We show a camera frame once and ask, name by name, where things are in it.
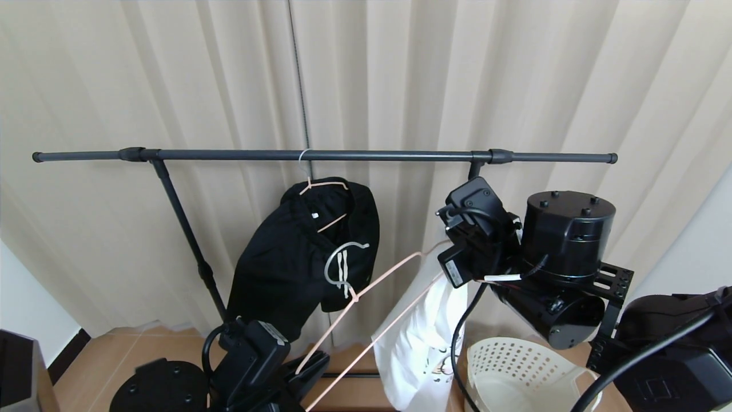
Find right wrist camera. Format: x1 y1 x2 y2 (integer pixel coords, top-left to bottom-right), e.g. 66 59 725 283
436 176 520 258

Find black shorts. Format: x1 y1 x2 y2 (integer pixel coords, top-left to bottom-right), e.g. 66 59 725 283
227 177 381 344

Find black clothes rack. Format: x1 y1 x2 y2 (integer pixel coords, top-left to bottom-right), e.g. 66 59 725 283
33 148 618 379

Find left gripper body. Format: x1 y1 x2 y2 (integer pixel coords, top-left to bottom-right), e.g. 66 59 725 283
209 366 312 412

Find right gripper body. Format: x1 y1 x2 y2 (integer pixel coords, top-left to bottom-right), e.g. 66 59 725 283
437 243 607 351

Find beige curtain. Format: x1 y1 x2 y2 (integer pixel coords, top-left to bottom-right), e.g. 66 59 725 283
0 0 732 347

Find pink clothes hanger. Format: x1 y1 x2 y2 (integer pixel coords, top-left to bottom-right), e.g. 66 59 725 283
295 240 453 412
297 149 349 233

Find white laundry basket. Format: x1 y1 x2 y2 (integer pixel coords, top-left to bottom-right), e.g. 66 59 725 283
464 338 604 412

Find white garment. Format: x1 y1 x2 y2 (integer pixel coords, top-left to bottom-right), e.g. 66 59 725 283
372 243 471 412

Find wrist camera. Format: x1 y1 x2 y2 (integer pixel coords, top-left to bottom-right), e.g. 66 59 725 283
436 176 520 258
217 319 291 395

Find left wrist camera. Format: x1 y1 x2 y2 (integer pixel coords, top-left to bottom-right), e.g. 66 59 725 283
217 319 291 395

